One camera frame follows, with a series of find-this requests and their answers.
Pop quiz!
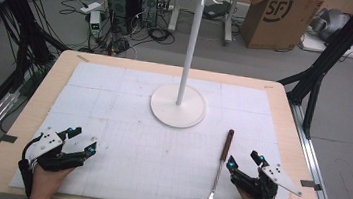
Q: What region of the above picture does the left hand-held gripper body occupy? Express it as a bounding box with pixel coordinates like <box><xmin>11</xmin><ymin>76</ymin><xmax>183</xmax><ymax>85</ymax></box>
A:
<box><xmin>24</xmin><ymin>125</ymin><xmax>91</xmax><ymax>177</ymax></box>

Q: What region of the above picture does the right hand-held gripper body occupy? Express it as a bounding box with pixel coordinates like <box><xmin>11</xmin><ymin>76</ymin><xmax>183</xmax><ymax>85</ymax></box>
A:
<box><xmin>228</xmin><ymin>158</ymin><xmax>307</xmax><ymax>199</ymax></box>

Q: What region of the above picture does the steel ladle with brown handle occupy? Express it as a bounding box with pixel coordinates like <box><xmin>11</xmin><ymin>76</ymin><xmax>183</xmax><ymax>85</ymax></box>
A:
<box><xmin>198</xmin><ymin>126</ymin><xmax>235</xmax><ymax>199</ymax></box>

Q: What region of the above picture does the white utensil rack stand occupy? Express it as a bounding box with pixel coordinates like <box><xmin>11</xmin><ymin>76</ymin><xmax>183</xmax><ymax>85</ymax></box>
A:
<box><xmin>146</xmin><ymin>0</ymin><xmax>229</xmax><ymax>133</ymax></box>

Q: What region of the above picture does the person's left hand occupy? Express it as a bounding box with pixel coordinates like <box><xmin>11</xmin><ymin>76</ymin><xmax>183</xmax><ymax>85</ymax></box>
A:
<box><xmin>28</xmin><ymin>163</ymin><xmax>74</xmax><ymax>199</ymax></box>

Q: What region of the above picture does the white grid mat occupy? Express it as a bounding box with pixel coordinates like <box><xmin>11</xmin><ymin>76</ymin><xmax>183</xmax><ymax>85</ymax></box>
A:
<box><xmin>7</xmin><ymin>55</ymin><xmax>310</xmax><ymax>199</ymax></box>

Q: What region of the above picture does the white power supply unit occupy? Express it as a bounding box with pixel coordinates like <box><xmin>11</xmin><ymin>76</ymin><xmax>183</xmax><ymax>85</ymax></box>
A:
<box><xmin>87</xmin><ymin>9</ymin><xmax>105</xmax><ymax>39</ymax></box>

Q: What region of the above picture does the white power strip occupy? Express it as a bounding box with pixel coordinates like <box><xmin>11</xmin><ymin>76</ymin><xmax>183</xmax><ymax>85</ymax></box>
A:
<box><xmin>79</xmin><ymin>0</ymin><xmax>103</xmax><ymax>16</ymax></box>

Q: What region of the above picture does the white flat board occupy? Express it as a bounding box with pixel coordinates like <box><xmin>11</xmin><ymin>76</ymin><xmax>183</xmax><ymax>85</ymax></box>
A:
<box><xmin>298</xmin><ymin>32</ymin><xmax>353</xmax><ymax>60</ymax></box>

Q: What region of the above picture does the brown cardboard box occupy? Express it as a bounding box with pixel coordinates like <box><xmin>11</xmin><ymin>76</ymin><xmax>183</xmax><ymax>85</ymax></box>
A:
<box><xmin>238</xmin><ymin>0</ymin><xmax>326</xmax><ymax>57</ymax></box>

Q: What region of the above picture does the large black computer tower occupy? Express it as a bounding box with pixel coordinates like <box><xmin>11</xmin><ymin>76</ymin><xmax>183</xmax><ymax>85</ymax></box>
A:
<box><xmin>103</xmin><ymin>0</ymin><xmax>144</xmax><ymax>38</ymax></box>

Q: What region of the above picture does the white metal stand leg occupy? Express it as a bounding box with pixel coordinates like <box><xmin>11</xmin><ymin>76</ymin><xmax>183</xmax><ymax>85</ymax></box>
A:
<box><xmin>221</xmin><ymin>0</ymin><xmax>242</xmax><ymax>48</ymax></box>
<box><xmin>167</xmin><ymin>0</ymin><xmax>181</xmax><ymax>33</ymax></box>

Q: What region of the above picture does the slim black computer tower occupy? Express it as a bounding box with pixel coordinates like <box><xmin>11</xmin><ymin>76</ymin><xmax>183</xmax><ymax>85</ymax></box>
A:
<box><xmin>134</xmin><ymin>0</ymin><xmax>161</xmax><ymax>30</ymax></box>

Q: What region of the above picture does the grey plastic bag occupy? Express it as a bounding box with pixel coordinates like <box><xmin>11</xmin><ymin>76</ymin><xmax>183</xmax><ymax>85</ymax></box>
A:
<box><xmin>307</xmin><ymin>5</ymin><xmax>353</xmax><ymax>44</ymax></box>

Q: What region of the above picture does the dark metal bracket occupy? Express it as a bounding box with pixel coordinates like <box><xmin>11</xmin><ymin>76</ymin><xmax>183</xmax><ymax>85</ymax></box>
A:
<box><xmin>0</xmin><ymin>132</ymin><xmax>20</xmax><ymax>146</ymax></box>
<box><xmin>298</xmin><ymin>178</ymin><xmax>324</xmax><ymax>193</ymax></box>

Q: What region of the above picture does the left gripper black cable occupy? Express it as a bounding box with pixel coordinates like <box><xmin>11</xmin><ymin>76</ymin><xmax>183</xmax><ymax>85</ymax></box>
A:
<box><xmin>14</xmin><ymin>131</ymin><xmax>44</xmax><ymax>199</ymax></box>

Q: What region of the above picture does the black coiled cable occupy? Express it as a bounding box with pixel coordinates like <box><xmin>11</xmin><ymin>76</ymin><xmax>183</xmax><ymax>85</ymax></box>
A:
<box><xmin>145</xmin><ymin>25</ymin><xmax>177</xmax><ymax>47</ymax></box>

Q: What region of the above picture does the black metal frame post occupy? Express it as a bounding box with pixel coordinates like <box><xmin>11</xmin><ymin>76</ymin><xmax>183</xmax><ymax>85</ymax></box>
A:
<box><xmin>0</xmin><ymin>0</ymin><xmax>76</xmax><ymax>101</ymax></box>
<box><xmin>270</xmin><ymin>0</ymin><xmax>353</xmax><ymax>146</ymax></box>

